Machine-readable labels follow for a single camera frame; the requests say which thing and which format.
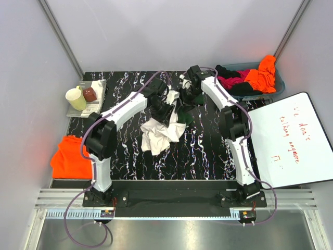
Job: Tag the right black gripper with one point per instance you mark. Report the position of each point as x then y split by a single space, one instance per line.
186 101

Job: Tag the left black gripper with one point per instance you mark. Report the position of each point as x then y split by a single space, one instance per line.
164 117

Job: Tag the white green Charlie Brown t-shirt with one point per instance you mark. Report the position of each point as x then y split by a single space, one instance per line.
158 137

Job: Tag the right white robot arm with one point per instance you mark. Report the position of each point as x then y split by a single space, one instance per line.
235 123

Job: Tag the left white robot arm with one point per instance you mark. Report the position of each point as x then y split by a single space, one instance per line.
100 138

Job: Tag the magenta garment in basket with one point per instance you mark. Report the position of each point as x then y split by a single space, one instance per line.
228 83

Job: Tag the black garment in basket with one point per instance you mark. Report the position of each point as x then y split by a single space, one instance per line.
238 89

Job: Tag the orange t-shirt in basket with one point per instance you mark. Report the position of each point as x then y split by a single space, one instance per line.
263 78

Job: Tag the pale yellow mug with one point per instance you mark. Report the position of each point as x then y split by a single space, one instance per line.
76 98

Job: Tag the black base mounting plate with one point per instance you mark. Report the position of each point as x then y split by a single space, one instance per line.
224 193

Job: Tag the teal laundry basket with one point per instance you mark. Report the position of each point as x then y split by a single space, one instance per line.
279 83

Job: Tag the folded orange t-shirt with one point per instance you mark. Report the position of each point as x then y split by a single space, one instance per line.
67 163

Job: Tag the whiteboard with red writing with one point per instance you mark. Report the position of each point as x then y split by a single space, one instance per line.
290 143

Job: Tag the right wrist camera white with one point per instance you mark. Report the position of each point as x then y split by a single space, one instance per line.
186 84

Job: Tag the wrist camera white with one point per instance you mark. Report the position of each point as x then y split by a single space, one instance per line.
186 84
172 96

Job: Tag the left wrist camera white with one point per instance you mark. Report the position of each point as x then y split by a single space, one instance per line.
172 96

